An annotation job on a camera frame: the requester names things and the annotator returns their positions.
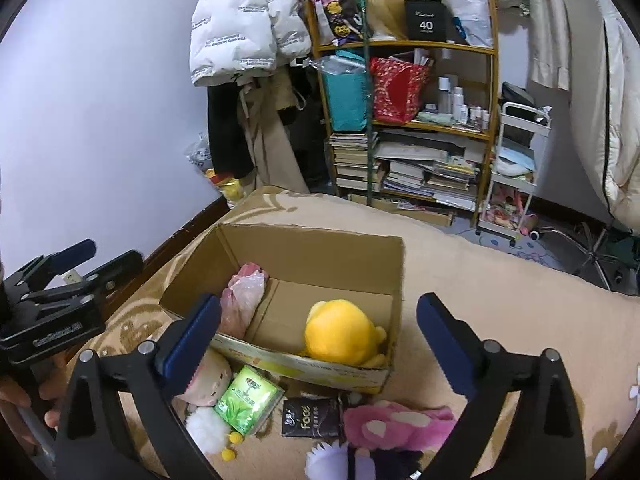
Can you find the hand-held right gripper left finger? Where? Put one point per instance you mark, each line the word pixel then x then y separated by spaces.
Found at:
pixel 192 345

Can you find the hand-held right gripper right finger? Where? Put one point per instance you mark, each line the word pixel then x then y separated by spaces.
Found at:
pixel 445 340

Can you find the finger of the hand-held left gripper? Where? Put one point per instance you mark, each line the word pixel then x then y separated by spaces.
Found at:
pixel 72 255
pixel 117 270

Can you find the brown cardboard box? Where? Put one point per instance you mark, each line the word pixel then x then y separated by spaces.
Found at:
pixel 300 260

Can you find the person's left hand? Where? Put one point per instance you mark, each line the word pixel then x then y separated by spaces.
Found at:
pixel 52 400

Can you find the pink-faced plush doll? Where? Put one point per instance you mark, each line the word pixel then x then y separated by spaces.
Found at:
pixel 212 380

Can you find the pink plastic-wrapped bundle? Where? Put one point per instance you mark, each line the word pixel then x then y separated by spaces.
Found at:
pixel 245 295

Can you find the green tissue packet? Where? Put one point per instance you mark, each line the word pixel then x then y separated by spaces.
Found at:
pixel 245 400

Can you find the white fluffy plush toy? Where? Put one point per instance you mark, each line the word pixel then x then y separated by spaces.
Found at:
pixel 205 430

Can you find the pink paw plush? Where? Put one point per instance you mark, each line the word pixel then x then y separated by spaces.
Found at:
pixel 395 427

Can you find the yellow plush toy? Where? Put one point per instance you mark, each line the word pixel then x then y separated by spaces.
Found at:
pixel 340 330

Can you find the patterned floor mat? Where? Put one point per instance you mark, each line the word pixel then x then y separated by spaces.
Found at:
pixel 530 250

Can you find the small yellow toy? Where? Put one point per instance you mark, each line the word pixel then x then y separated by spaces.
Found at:
pixel 230 190

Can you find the black tissue packet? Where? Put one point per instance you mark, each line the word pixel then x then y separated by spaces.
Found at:
pixel 310 417

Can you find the flat cardboard carton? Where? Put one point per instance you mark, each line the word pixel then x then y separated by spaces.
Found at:
pixel 400 207

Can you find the plastic bag of toys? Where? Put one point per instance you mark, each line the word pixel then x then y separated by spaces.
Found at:
pixel 200 155

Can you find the pink toys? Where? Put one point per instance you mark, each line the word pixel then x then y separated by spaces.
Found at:
pixel 510 210

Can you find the pile of books and papers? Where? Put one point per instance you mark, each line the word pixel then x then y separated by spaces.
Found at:
pixel 430 175

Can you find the white and purple plush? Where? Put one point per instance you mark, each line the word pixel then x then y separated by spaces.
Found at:
pixel 330 465

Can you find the chrome chair base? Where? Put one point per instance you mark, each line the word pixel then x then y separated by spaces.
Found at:
pixel 595 250

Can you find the black hanging garment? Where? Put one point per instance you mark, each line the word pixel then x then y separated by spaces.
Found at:
pixel 227 130

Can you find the light blue cloth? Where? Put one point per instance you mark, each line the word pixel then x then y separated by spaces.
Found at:
pixel 515 161

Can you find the beige hanging coat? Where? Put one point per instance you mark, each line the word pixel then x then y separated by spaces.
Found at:
pixel 272 155

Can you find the green pole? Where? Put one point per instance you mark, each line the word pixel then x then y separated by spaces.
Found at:
pixel 369 160

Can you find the stack of books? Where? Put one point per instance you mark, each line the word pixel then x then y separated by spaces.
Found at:
pixel 352 160

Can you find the white trolley cart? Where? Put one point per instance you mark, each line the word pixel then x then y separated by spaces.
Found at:
pixel 542 145

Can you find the row of white cosmetic bottles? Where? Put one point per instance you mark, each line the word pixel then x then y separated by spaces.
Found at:
pixel 455 100

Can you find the dark hanging jacket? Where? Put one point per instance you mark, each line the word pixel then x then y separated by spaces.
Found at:
pixel 310 125

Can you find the red patterned bag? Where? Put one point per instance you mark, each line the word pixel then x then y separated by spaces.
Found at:
pixel 397 90

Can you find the teal bag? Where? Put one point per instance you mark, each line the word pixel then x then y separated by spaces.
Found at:
pixel 345 95

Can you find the white puffer jacket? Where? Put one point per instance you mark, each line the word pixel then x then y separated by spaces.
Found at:
pixel 230 25

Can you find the cream zipped garment cover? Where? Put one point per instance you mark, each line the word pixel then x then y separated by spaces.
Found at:
pixel 615 110

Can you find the clear plastic bag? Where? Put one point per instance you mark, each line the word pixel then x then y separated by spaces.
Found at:
pixel 335 64

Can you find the wooden shelf rack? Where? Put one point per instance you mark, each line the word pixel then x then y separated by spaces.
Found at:
pixel 400 45

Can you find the black box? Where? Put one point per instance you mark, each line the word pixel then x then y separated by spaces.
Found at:
pixel 425 25

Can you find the blonde wig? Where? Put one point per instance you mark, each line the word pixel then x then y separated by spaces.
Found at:
pixel 387 10

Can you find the purple and black printed bag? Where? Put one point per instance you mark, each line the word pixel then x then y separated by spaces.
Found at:
pixel 335 5

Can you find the white wall socket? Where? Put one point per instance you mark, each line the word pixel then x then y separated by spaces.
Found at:
pixel 73 276

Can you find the dark wooden bed frame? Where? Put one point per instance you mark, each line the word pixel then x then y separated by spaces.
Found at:
pixel 190 225

